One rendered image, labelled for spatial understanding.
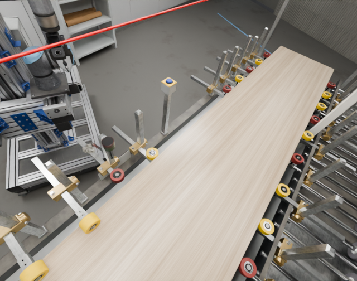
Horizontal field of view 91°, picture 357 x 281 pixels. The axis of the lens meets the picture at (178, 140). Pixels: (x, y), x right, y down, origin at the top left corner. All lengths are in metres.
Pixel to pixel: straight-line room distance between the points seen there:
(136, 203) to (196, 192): 0.34
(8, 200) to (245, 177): 2.16
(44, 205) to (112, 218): 1.27
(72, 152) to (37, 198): 0.54
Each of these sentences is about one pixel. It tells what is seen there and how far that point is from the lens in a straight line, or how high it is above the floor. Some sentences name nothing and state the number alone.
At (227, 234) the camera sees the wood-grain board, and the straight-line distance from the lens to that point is 1.08.
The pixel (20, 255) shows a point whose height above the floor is 0.96.
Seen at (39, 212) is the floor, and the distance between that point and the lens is 2.22.
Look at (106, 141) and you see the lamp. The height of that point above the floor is 1.14.
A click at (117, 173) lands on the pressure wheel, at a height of 0.91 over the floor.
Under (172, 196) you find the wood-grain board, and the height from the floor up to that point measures 0.90.
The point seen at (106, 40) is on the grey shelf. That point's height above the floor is 0.14.
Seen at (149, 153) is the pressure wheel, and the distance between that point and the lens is 1.16.
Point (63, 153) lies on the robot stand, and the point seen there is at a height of 0.21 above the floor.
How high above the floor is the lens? 1.90
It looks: 54 degrees down
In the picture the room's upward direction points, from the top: 12 degrees clockwise
